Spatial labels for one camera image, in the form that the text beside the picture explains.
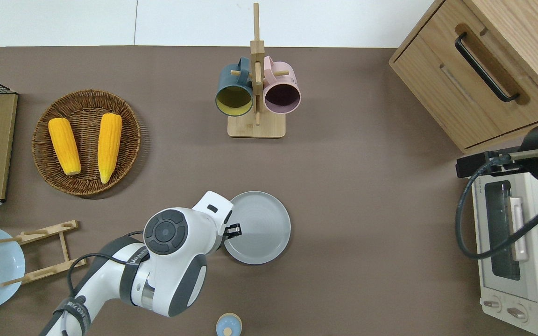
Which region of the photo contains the brown table mat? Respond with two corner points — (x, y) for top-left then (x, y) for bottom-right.
(0, 45), (538, 336)

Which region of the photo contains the toaster oven door handle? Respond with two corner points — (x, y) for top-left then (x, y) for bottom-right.
(507, 196), (530, 262)

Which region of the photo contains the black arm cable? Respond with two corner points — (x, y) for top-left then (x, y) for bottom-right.
(455, 156), (538, 260)
(65, 230), (151, 305)

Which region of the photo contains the wooden mug rack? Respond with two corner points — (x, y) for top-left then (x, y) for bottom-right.
(227, 3), (286, 139)

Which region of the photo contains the wooden cabinet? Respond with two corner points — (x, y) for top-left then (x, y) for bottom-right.
(389, 0), (538, 154)

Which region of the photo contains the blue call bell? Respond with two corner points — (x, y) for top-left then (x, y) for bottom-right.
(216, 312), (243, 336)

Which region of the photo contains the brown wicker basket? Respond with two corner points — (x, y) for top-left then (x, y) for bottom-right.
(32, 89), (142, 196)

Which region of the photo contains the dark blue mug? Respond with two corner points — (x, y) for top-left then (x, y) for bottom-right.
(215, 56), (255, 117)

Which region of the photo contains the yellow corn cob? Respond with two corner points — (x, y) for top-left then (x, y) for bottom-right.
(48, 118), (82, 176)
(98, 113), (123, 184)

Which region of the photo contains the black cabinet handle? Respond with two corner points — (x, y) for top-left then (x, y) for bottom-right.
(454, 32), (521, 103)

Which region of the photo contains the pink mug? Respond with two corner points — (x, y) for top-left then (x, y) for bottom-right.
(262, 56), (302, 115)

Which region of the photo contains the gray plate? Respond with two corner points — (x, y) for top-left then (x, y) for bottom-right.
(223, 191), (292, 265)

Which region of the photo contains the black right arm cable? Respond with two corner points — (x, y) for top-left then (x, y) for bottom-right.
(455, 156), (538, 260)

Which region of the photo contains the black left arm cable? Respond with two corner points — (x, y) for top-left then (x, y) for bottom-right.
(65, 230), (151, 305)

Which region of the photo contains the wooden plate rack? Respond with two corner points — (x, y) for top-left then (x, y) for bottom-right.
(0, 220), (87, 287)

